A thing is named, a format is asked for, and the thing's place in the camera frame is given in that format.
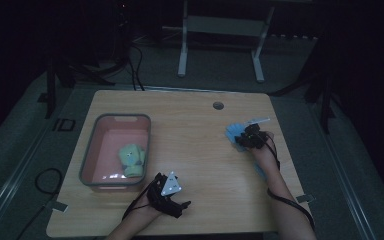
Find black floor cable loop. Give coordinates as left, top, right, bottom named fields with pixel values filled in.
left=15, top=167, right=64, bottom=240

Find white metal stand frame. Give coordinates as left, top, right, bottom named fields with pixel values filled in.
left=177, top=0, right=276, bottom=84

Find person's left hand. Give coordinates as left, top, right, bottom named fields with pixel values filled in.
left=130, top=194, right=164, bottom=222

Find black tripod stand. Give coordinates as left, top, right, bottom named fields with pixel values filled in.
left=37, top=59, right=116, bottom=120
left=268, top=63, right=339, bottom=135

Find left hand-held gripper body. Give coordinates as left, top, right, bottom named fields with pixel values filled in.
left=146, top=171, right=185, bottom=220

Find black cables behind table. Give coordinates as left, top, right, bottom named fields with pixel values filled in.
left=94, top=43, right=146, bottom=92

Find green glove with face print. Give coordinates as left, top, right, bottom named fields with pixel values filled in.
left=118, top=143, right=147, bottom=169

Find plain blue glove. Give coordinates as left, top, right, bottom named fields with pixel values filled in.
left=225, top=122, right=252, bottom=154

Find grey tape piece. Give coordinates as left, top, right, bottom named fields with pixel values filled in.
left=295, top=194, right=315, bottom=204
left=48, top=201, right=69, bottom=213

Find blue glove with dark print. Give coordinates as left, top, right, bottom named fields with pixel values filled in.
left=253, top=162, right=268, bottom=182

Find left hand-held gripper cable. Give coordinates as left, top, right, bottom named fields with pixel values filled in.
left=121, top=181, right=161, bottom=222

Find pink basin with grey rim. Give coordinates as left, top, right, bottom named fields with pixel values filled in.
left=78, top=113, right=153, bottom=192

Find right hand-held gripper cable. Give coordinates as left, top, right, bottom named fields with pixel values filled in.
left=263, top=133, right=316, bottom=232

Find person's right hand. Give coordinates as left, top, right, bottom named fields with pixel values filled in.
left=249, top=130, right=277, bottom=162

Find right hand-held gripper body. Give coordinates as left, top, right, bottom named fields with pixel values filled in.
left=238, top=116, right=271, bottom=150

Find hand-held gripper cable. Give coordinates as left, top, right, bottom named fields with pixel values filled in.
left=121, top=181, right=161, bottom=222
left=263, top=133, right=316, bottom=232

